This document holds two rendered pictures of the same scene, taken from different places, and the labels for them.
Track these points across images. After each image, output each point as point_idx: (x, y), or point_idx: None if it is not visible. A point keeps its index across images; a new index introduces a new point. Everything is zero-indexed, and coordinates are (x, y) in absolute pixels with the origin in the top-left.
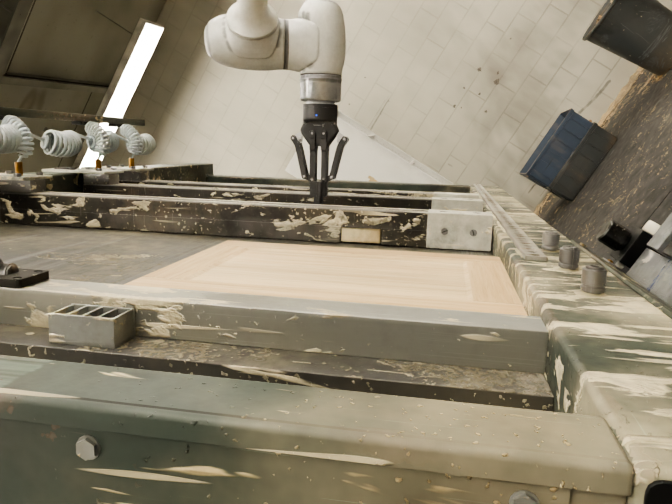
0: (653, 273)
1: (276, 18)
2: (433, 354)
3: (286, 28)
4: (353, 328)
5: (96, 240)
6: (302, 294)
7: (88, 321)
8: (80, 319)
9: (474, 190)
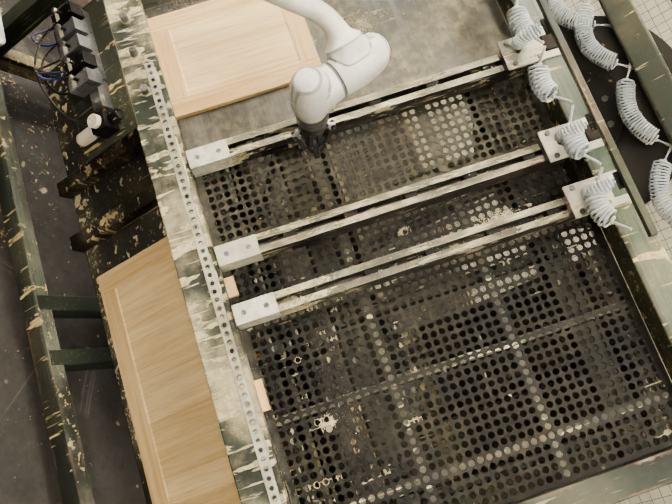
0: (102, 84)
1: (326, 50)
2: None
3: (324, 62)
4: None
5: (407, 53)
6: (225, 2)
7: None
8: None
9: (282, 491)
